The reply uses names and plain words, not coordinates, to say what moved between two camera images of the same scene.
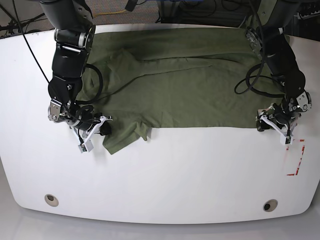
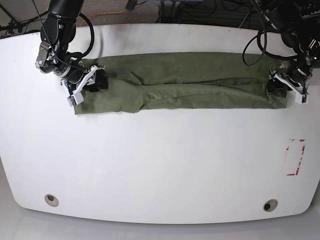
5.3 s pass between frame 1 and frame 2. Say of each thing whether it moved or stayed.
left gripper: moved
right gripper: moved
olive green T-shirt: moved
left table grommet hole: stayed
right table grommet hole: stayed
